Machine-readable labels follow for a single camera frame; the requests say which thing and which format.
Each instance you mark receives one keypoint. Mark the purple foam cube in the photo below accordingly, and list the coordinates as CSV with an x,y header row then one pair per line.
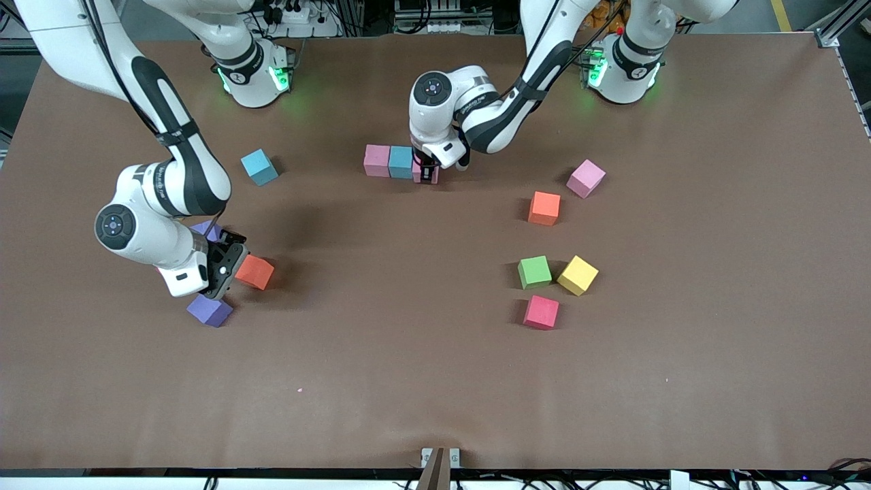
x,y
206,230
209,312

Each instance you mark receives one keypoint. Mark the green foam cube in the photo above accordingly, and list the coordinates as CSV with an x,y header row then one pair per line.
x,y
535,272

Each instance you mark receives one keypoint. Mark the aluminium frame beam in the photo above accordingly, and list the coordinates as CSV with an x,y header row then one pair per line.
x,y
840,24

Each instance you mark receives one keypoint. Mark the orange foam cube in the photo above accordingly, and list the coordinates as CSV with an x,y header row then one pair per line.
x,y
544,208
257,272

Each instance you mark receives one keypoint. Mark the light blue foam cube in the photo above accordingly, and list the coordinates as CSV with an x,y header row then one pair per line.
x,y
401,162
260,167

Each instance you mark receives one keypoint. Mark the light pink foam cube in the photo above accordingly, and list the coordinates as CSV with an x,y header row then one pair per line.
x,y
376,160
416,174
585,178

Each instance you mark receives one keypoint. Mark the metal bracket with brown bar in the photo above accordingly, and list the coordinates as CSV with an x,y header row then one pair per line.
x,y
439,469

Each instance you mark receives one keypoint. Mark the white table side rail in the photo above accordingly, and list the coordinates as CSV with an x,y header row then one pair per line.
x,y
854,95

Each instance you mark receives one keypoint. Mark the white table edge rail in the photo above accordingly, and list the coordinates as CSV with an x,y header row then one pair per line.
x,y
102,484

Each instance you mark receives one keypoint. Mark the pile of orange balls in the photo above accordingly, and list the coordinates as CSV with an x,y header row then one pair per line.
x,y
612,20

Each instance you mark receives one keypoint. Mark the red foam cube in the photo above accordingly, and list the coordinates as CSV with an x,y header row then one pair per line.
x,y
541,312

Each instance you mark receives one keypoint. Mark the yellow foam cube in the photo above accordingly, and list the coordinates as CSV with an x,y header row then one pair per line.
x,y
578,275

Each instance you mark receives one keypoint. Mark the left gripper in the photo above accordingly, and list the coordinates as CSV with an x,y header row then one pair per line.
x,y
426,171

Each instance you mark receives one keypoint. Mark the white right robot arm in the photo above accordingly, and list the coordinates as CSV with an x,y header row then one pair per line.
x,y
136,238

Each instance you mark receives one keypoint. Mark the brown table cover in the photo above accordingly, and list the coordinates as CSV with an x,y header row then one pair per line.
x,y
408,374

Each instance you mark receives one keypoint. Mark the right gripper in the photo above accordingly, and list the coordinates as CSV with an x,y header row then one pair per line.
x,y
224,249

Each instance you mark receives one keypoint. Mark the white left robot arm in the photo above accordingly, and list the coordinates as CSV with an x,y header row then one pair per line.
x,y
435,116

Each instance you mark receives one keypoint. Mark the aluminium frame post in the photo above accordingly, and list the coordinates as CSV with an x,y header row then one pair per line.
x,y
350,17

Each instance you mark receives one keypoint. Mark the white power strip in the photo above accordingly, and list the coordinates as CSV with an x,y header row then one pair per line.
x,y
435,27
320,28

